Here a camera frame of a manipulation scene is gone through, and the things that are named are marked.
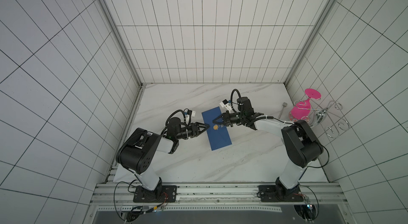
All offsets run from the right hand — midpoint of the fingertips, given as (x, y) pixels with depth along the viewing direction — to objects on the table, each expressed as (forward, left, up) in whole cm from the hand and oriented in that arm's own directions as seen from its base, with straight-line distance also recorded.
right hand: (215, 118), depth 85 cm
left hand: (-5, +4, -3) cm, 7 cm away
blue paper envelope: (-7, -1, -2) cm, 8 cm away
